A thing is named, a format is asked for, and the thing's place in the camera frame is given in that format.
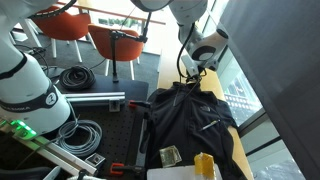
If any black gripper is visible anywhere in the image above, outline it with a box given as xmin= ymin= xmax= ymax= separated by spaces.
xmin=185 ymin=73 xmax=205 ymax=86

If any white paper sheet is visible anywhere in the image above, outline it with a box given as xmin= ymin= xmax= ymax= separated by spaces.
xmin=146 ymin=163 xmax=224 ymax=180

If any aluminium extrusion rail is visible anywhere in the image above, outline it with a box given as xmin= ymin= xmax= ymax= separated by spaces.
xmin=63 ymin=91 xmax=127 ymax=107

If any orange chair with white legs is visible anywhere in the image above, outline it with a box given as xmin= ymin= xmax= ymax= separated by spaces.
xmin=31 ymin=4 xmax=93 ymax=64
xmin=87 ymin=23 xmax=145 ymax=81

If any folded dollar bill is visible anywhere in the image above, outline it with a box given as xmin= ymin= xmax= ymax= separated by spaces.
xmin=158 ymin=144 xmax=183 ymax=168

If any black camera tripod stand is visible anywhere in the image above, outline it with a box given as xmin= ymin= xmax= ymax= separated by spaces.
xmin=109 ymin=11 xmax=154 ymax=84

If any black perforated breadboard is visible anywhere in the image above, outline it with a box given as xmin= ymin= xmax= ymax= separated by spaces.
xmin=43 ymin=99 xmax=146 ymax=180

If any long roll with yellow ends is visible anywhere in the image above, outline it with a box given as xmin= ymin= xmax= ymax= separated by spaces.
xmin=193 ymin=152 xmax=215 ymax=179

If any black and silver pen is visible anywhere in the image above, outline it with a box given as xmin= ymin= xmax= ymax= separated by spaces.
xmin=198 ymin=119 xmax=221 ymax=132

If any small metal corner bracket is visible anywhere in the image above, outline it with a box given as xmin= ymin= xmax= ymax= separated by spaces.
xmin=84 ymin=152 xmax=106 ymax=168
xmin=108 ymin=99 xmax=122 ymax=113

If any orange handled black clamp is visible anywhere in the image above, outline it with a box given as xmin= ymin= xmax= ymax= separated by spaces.
xmin=128 ymin=99 xmax=153 ymax=110
xmin=109 ymin=162 xmax=146 ymax=177

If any grey coiled cable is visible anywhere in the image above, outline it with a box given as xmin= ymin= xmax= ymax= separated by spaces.
xmin=54 ymin=119 xmax=104 ymax=158

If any wooden desk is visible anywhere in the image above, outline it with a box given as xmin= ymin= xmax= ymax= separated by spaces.
xmin=56 ymin=0 xmax=167 ymax=26

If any long aluminium base rail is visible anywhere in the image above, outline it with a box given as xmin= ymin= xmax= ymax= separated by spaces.
xmin=0 ymin=118 xmax=98 ymax=177

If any dark mesh window blind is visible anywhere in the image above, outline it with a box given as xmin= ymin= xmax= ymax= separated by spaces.
xmin=218 ymin=0 xmax=320 ymax=180

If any black zip jersey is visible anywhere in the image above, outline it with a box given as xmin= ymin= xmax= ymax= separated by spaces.
xmin=139 ymin=80 xmax=249 ymax=180

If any black coiled cable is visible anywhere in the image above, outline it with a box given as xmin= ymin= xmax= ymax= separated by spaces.
xmin=58 ymin=64 xmax=98 ymax=92

